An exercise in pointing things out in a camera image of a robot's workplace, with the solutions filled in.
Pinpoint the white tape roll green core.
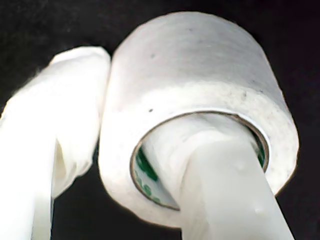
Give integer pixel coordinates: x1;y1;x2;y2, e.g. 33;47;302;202
97;11;300;230

